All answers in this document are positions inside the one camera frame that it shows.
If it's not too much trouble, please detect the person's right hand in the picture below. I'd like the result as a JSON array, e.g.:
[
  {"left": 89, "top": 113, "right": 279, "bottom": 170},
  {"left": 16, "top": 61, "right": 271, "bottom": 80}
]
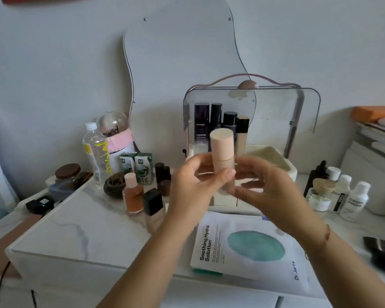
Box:
[{"left": 226, "top": 156, "right": 324, "bottom": 247}]

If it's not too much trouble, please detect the person's left hand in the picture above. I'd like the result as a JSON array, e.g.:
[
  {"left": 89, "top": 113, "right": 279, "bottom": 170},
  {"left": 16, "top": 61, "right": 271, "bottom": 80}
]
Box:
[{"left": 166, "top": 153, "right": 237, "bottom": 230}]

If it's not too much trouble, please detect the pink beige cosmetic bottle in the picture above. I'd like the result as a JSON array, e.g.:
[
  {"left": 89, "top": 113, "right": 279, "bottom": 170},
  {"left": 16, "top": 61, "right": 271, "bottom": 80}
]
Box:
[{"left": 209, "top": 128, "right": 237, "bottom": 195}]

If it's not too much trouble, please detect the person's right forearm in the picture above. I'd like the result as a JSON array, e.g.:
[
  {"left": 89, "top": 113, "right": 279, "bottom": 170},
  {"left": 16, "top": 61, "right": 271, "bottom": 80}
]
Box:
[{"left": 292, "top": 225, "right": 385, "bottom": 308}]

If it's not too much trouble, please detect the person's left forearm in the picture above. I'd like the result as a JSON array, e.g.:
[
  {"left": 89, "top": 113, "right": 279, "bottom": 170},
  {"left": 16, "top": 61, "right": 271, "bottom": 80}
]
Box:
[{"left": 96, "top": 217, "right": 206, "bottom": 308}]

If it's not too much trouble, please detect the beige tube with black cap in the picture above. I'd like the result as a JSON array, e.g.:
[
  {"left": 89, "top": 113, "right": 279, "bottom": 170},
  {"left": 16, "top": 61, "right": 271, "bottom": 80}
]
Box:
[{"left": 236, "top": 116, "right": 250, "bottom": 158}]

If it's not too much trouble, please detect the white sheet mask packet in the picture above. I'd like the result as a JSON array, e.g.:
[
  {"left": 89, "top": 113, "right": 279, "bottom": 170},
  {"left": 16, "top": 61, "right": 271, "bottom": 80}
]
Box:
[{"left": 190, "top": 211, "right": 328, "bottom": 299}]

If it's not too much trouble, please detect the dark purple cosmetic bottle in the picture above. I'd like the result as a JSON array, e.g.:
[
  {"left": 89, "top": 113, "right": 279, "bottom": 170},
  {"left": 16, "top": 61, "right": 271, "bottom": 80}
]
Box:
[{"left": 194, "top": 103, "right": 210, "bottom": 153}]

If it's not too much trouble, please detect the black capped cosmetic bottle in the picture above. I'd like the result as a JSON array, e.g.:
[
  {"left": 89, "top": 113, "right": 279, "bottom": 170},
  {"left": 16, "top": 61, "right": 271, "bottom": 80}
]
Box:
[{"left": 223, "top": 112, "right": 238, "bottom": 132}]

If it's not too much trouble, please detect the slim black cosmetic bottle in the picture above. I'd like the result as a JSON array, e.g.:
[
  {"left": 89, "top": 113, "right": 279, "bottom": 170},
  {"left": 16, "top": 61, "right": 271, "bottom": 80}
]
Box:
[{"left": 210, "top": 103, "right": 223, "bottom": 132}]

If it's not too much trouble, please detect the square bottle with black cap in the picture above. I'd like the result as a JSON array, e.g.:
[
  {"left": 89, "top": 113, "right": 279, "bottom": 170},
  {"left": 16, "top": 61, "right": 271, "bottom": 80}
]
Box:
[{"left": 142, "top": 188, "right": 166, "bottom": 233}]

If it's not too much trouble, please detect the dark dropper bottle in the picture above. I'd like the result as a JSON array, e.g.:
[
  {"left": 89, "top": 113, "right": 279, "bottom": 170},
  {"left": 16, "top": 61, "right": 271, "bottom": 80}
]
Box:
[{"left": 304, "top": 160, "right": 330, "bottom": 198}]

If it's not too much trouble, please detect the small green white box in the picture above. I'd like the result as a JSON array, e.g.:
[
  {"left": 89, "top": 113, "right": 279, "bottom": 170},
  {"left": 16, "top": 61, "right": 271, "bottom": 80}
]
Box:
[
  {"left": 134, "top": 153, "right": 153, "bottom": 185},
  {"left": 119, "top": 153, "right": 138, "bottom": 177}
]

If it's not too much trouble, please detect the glass jar with wooden cap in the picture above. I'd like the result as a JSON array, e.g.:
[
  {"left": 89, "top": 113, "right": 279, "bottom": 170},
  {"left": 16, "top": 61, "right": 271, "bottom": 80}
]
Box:
[{"left": 307, "top": 178, "right": 336, "bottom": 215}]

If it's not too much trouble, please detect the cream cosmetic organizer clear lid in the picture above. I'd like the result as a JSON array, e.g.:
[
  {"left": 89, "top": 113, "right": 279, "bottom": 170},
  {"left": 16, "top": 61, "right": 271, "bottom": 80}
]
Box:
[{"left": 182, "top": 74, "right": 321, "bottom": 209}]

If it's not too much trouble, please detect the green edged packet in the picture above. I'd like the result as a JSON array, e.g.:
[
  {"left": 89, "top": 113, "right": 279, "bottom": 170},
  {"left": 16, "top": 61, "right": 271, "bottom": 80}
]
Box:
[{"left": 192, "top": 268, "right": 224, "bottom": 278}]

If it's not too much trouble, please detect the orange liquid bottle pink cap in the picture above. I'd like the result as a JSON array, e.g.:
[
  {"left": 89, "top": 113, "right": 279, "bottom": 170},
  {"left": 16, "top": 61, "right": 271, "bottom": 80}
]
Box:
[{"left": 122, "top": 172, "right": 145, "bottom": 216}]

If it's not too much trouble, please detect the small bottle with white cap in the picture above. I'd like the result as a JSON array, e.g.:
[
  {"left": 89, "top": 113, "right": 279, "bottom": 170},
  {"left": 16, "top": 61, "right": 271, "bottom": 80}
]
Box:
[{"left": 327, "top": 166, "right": 341, "bottom": 184}]

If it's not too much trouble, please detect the white bottle with black label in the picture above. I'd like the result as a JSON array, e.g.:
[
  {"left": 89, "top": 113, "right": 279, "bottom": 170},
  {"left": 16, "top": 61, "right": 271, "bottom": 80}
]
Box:
[{"left": 332, "top": 174, "right": 353, "bottom": 213}]

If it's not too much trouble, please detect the dark round incense bowl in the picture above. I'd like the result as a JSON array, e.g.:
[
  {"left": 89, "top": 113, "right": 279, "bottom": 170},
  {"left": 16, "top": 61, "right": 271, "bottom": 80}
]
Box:
[{"left": 103, "top": 172, "right": 126, "bottom": 199}]

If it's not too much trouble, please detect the white plastic bottle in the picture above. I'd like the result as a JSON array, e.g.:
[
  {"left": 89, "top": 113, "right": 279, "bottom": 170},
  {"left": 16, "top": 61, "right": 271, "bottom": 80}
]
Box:
[{"left": 339, "top": 181, "right": 371, "bottom": 222}]

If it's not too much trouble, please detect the glass dome with pink base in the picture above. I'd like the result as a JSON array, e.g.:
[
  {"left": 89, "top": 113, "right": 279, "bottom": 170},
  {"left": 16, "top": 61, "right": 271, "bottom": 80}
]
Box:
[{"left": 96, "top": 111, "right": 136, "bottom": 155}]

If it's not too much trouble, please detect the clear water bottle yellow print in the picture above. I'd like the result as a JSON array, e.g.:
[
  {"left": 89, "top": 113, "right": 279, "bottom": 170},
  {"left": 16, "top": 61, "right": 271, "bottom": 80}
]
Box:
[{"left": 82, "top": 122, "right": 112, "bottom": 187}]

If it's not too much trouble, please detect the dark purple pouch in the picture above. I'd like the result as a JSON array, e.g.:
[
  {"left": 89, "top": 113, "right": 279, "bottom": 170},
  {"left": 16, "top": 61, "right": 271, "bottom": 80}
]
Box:
[{"left": 363, "top": 236, "right": 385, "bottom": 270}]

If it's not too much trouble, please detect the orange flat cushion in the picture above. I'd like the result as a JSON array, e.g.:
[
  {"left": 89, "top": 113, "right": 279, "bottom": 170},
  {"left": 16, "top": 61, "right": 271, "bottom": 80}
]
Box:
[{"left": 351, "top": 106, "right": 385, "bottom": 123}]

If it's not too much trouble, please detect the glass jar with brown lid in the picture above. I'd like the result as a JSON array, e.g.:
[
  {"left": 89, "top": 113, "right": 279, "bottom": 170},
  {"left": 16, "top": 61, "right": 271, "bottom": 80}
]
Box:
[{"left": 48, "top": 163, "right": 82, "bottom": 201}]

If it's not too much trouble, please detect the small black box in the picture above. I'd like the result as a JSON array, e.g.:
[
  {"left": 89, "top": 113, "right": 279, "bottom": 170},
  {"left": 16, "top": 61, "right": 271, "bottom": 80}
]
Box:
[{"left": 25, "top": 196, "right": 55, "bottom": 216}]

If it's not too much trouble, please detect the wavy frameless wall mirror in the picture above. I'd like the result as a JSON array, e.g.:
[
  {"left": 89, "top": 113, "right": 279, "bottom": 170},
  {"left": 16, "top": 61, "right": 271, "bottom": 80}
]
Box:
[{"left": 122, "top": 0, "right": 259, "bottom": 159}]

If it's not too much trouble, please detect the black cable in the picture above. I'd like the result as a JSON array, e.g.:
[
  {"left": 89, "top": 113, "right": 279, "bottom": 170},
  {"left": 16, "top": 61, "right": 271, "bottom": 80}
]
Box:
[{"left": 0, "top": 261, "right": 12, "bottom": 308}]

